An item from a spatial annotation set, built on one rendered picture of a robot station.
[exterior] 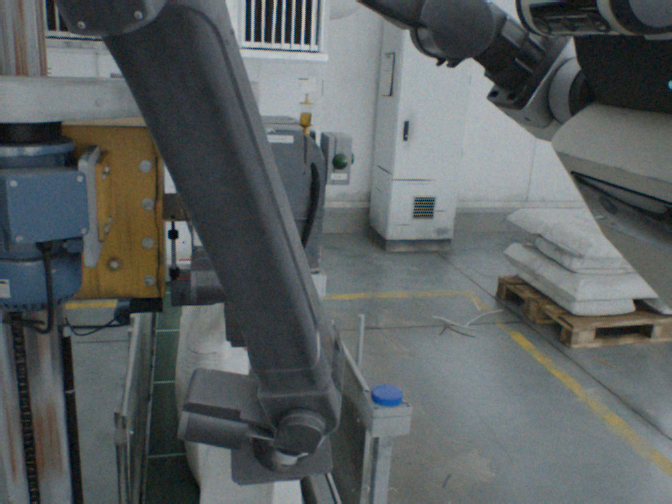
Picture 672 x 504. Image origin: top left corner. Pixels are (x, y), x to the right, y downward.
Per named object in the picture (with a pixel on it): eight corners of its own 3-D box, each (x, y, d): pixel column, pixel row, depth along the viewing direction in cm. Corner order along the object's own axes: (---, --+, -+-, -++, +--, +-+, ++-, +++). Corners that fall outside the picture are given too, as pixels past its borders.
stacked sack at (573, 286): (675, 302, 357) (681, 277, 352) (573, 308, 340) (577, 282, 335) (623, 277, 396) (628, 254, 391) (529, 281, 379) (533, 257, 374)
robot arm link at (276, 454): (323, 460, 54) (334, 395, 57) (243, 444, 53) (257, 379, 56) (310, 471, 60) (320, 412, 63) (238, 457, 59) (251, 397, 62)
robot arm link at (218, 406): (328, 428, 48) (337, 338, 55) (178, 397, 47) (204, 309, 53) (298, 494, 57) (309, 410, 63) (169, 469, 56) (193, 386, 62)
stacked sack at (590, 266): (640, 280, 354) (645, 256, 350) (569, 279, 348) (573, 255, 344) (582, 244, 417) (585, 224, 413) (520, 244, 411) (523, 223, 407)
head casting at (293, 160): (321, 274, 124) (329, 118, 115) (192, 277, 118) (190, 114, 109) (295, 232, 151) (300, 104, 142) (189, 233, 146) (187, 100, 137)
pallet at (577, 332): (743, 335, 380) (750, 313, 375) (569, 349, 349) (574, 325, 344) (645, 287, 455) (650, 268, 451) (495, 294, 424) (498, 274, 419)
